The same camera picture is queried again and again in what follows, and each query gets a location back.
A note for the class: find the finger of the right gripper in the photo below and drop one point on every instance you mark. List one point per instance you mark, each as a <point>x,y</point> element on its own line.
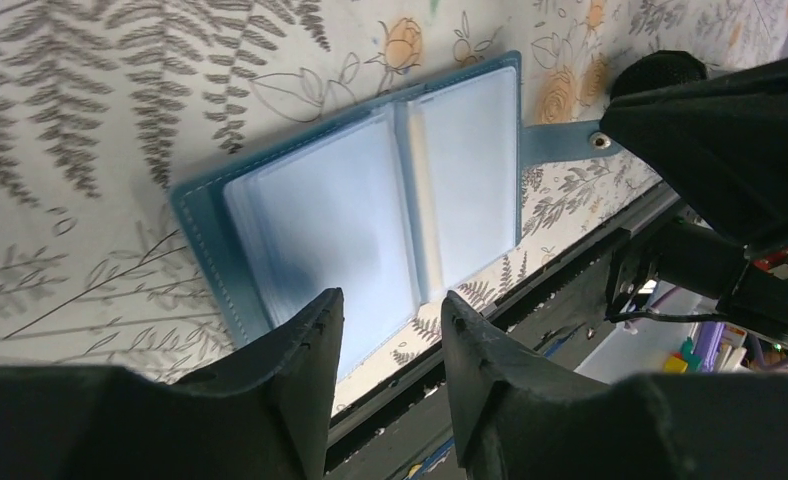
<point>720,143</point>

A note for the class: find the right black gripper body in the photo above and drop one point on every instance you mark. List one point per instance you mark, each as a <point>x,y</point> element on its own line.
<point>749,289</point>

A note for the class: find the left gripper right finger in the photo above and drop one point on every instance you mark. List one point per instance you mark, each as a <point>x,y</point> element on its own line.
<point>648,426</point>

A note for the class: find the blue card holder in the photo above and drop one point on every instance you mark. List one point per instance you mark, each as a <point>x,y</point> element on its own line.
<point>334,206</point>

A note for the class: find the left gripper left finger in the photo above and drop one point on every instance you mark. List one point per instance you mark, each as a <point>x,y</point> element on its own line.
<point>262,412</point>

